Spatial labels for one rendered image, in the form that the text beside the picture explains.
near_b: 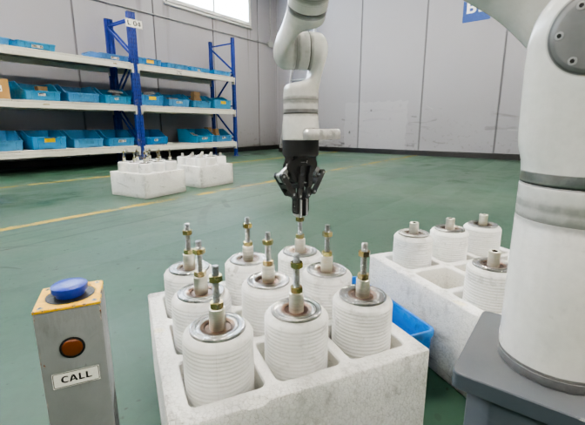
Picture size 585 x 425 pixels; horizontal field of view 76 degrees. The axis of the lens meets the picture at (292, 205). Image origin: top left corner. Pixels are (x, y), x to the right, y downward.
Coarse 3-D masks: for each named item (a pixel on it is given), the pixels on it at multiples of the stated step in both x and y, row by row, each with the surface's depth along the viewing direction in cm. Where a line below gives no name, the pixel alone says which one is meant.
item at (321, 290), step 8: (304, 272) 70; (304, 280) 69; (312, 280) 67; (320, 280) 67; (328, 280) 66; (336, 280) 67; (344, 280) 67; (304, 288) 69; (312, 288) 67; (320, 288) 67; (328, 288) 66; (336, 288) 67; (304, 296) 69; (312, 296) 68; (320, 296) 67; (328, 296) 67; (320, 304) 67; (328, 304) 67; (328, 312) 67
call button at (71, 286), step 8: (64, 280) 46; (72, 280) 46; (80, 280) 46; (56, 288) 44; (64, 288) 44; (72, 288) 45; (80, 288) 45; (56, 296) 45; (64, 296) 45; (72, 296) 45
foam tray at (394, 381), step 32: (160, 320) 66; (160, 352) 57; (256, 352) 57; (384, 352) 57; (416, 352) 57; (160, 384) 53; (256, 384) 54; (288, 384) 50; (320, 384) 50; (352, 384) 52; (384, 384) 55; (416, 384) 58; (160, 416) 67; (192, 416) 44; (224, 416) 45; (256, 416) 47; (288, 416) 49; (320, 416) 51; (352, 416) 54; (384, 416) 56; (416, 416) 60
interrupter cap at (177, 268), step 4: (196, 260) 75; (204, 260) 74; (172, 264) 73; (176, 264) 73; (180, 264) 73; (196, 264) 73; (204, 264) 73; (208, 264) 73; (172, 268) 71; (176, 268) 71; (180, 268) 71; (196, 268) 71; (204, 268) 71; (208, 268) 71; (172, 272) 69; (176, 272) 69; (180, 272) 69; (184, 272) 69; (188, 272) 69; (192, 272) 69
